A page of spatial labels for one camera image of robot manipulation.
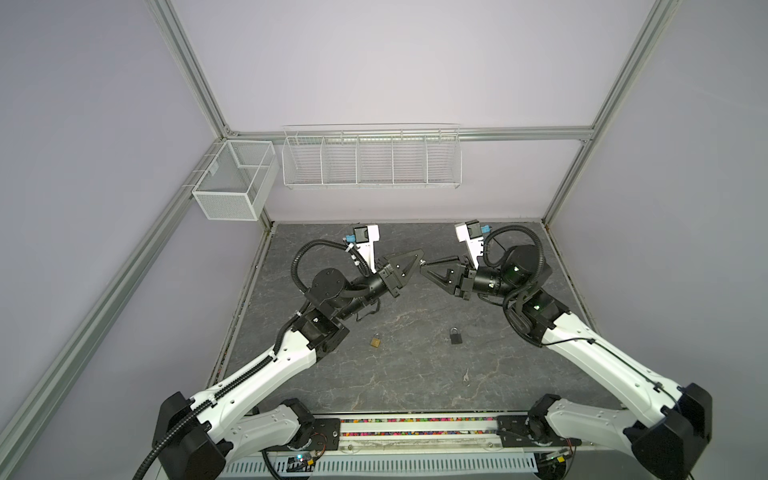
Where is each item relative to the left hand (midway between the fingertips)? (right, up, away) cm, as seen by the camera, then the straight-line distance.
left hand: (425, 260), depth 58 cm
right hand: (-1, -3, +1) cm, 3 cm away
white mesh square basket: (-60, +25, +44) cm, 79 cm away
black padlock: (+12, -25, +33) cm, 43 cm away
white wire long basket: (-14, +34, +41) cm, 55 cm away
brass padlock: (-12, -26, +31) cm, 42 cm away
